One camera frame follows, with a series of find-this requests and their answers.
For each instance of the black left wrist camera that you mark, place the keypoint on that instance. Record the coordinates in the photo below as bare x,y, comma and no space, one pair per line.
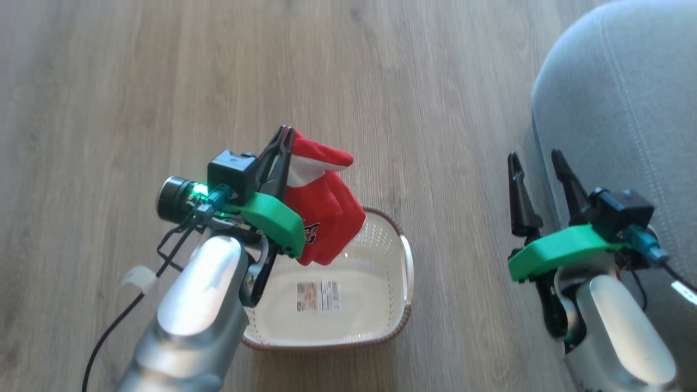
228,177

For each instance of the red and white cloth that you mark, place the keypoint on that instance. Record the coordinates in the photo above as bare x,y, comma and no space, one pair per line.
326,201

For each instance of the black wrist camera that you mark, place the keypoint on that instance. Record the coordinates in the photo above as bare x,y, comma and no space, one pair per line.
228,177
621,212

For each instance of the printed basket label sticker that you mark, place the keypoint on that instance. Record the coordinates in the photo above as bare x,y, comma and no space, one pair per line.
318,296

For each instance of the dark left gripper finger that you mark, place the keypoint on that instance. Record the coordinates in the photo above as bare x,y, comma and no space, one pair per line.
283,174
268,160

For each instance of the grey silver right robot arm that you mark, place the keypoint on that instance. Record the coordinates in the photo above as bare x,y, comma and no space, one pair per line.
615,332

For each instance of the grey fabric sofa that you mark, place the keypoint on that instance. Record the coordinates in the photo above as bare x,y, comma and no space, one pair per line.
626,109

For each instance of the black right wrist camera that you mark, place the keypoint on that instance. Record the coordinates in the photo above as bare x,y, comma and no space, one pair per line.
621,212

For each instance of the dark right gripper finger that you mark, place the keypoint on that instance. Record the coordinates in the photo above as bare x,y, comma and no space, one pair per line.
520,201
569,182

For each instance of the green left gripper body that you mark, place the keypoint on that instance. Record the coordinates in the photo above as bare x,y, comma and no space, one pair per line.
272,218

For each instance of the grey silver left robot arm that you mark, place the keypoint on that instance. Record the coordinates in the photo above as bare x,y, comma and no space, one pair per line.
196,316

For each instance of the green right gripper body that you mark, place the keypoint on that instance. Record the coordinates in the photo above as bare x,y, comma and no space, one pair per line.
561,247

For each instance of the white perforated laundry basket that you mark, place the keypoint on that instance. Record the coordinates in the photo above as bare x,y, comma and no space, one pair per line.
359,305

